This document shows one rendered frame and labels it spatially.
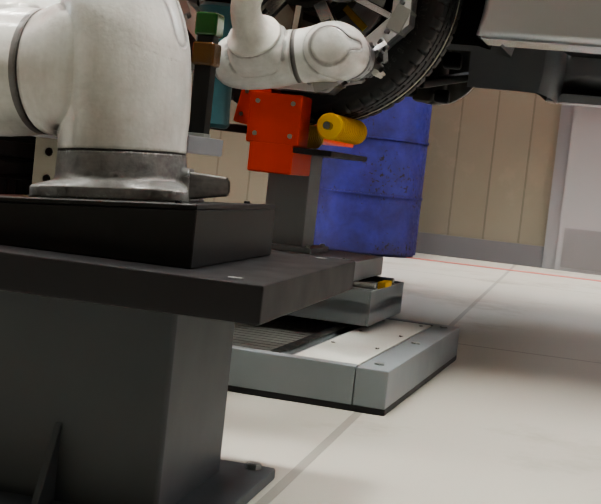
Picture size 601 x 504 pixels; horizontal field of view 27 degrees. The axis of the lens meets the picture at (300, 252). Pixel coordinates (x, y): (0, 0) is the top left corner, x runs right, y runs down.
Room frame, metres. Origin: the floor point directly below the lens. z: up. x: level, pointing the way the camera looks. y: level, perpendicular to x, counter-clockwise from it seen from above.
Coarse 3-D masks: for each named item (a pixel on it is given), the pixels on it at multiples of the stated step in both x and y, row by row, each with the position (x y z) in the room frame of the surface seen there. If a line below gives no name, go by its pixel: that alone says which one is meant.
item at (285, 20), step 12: (372, 0) 2.94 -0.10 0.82; (384, 0) 2.94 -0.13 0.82; (288, 12) 3.00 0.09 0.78; (312, 12) 2.94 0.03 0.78; (336, 12) 2.96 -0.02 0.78; (360, 12) 2.95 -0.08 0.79; (372, 12) 2.94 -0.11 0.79; (288, 24) 2.99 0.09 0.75; (312, 24) 2.98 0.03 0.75; (372, 24) 2.94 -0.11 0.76
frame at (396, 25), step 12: (180, 0) 2.79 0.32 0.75; (192, 0) 2.82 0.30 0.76; (396, 0) 2.66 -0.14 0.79; (408, 0) 2.66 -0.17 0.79; (192, 12) 2.78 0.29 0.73; (396, 12) 2.66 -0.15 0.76; (408, 12) 2.65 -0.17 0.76; (192, 24) 2.78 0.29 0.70; (384, 24) 2.67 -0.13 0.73; (396, 24) 2.66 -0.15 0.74; (408, 24) 2.66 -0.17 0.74; (372, 36) 2.67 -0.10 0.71; (384, 36) 2.67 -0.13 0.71; (396, 36) 2.67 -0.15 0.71; (300, 84) 2.71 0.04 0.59; (312, 84) 2.71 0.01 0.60; (324, 84) 2.70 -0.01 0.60; (336, 84) 2.69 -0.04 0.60
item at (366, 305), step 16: (352, 288) 2.74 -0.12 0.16; (368, 288) 2.75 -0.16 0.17; (384, 288) 2.81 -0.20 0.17; (400, 288) 2.99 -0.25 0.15; (320, 304) 2.71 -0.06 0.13; (336, 304) 2.70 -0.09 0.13; (352, 304) 2.69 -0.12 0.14; (368, 304) 2.68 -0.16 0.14; (384, 304) 2.83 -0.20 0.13; (400, 304) 3.01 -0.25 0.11; (336, 320) 2.70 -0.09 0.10; (352, 320) 2.69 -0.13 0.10; (368, 320) 2.68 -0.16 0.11
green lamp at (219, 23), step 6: (198, 12) 2.13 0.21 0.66; (204, 12) 2.13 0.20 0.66; (210, 12) 2.13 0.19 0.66; (198, 18) 2.13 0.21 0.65; (204, 18) 2.13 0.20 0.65; (210, 18) 2.13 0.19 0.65; (216, 18) 2.13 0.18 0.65; (222, 18) 2.15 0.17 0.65; (198, 24) 2.13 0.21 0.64; (204, 24) 2.13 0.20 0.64; (210, 24) 2.13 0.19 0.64; (216, 24) 2.13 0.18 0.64; (222, 24) 2.15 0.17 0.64; (198, 30) 2.13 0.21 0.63; (204, 30) 2.13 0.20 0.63; (210, 30) 2.13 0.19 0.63; (216, 30) 2.13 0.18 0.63; (222, 30) 2.15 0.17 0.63; (216, 36) 2.14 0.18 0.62; (222, 36) 2.16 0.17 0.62
